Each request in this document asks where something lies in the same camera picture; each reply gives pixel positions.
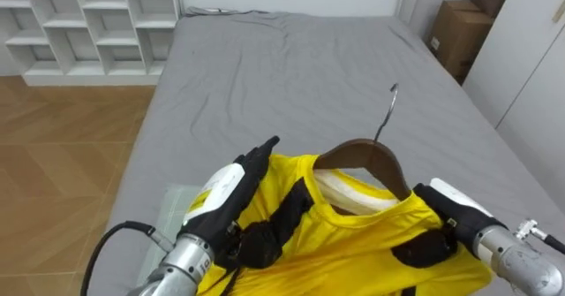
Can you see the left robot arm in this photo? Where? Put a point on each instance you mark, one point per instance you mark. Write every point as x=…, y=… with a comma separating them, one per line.
x=181, y=265

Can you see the white shelf unit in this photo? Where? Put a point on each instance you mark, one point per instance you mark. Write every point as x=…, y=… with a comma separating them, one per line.
x=88, y=26

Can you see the yellow and black shirt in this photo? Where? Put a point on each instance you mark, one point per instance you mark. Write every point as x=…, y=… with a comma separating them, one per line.
x=348, y=252

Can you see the large cardboard box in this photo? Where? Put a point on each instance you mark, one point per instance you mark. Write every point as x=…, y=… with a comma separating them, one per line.
x=459, y=35

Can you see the white wardrobe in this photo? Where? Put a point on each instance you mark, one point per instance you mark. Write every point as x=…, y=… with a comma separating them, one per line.
x=525, y=66

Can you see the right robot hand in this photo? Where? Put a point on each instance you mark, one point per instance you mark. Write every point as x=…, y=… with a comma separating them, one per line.
x=463, y=214

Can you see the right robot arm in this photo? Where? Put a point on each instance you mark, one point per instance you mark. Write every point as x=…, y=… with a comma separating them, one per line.
x=516, y=260

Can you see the brown wooden clothes hanger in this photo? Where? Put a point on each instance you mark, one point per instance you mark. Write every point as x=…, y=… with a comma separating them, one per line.
x=375, y=157

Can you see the grey bed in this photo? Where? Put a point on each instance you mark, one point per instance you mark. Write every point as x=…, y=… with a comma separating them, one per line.
x=309, y=75

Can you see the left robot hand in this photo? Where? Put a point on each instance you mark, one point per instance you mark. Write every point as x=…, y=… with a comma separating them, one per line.
x=220, y=199

